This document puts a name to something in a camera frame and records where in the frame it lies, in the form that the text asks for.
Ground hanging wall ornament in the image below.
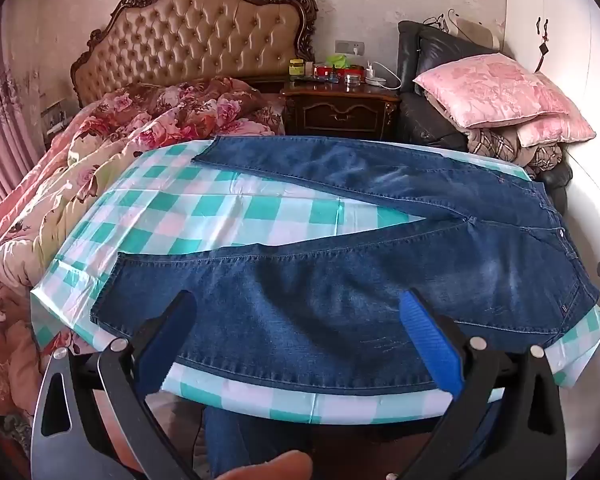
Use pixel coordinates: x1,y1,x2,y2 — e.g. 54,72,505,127
536,16,552,72

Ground blue denim pants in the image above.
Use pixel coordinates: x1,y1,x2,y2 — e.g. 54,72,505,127
89,135,600,397

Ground small pink floral pillow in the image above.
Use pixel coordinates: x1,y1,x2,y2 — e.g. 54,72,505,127
515,112,597,148

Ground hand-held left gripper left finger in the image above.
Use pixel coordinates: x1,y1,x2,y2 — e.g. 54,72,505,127
30,290,201,480

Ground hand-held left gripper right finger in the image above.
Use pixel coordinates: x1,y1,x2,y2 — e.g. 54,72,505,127
399,287,568,480

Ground black leather armchair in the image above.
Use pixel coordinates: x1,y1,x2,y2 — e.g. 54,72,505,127
395,20,573,206

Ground dark wooden nightstand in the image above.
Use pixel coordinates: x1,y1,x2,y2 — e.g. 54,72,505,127
280,80,402,142

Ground tufted carved bed headboard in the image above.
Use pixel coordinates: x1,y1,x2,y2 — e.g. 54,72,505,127
70,0,318,108

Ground beige plaid blanket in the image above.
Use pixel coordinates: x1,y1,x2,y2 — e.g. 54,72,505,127
467,127,563,181

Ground pink curtain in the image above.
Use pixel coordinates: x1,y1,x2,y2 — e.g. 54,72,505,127
0,10,46,221

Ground person's left hand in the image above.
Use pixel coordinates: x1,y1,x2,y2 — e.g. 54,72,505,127
215,449,313,480

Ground framed picture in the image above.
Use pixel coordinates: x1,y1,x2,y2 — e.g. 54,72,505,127
40,100,76,136

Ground large pink floral pillow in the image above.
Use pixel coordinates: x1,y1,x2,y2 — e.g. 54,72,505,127
412,52,576,130

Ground red box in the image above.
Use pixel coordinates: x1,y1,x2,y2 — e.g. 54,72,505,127
314,64,366,81

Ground white power strip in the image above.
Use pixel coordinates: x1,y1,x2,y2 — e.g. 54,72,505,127
364,62,401,90

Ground floral pink quilt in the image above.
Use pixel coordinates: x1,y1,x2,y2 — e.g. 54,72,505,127
0,76,286,461

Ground green checkered tablecloth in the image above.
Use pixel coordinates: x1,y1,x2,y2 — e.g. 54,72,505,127
30,139,600,428

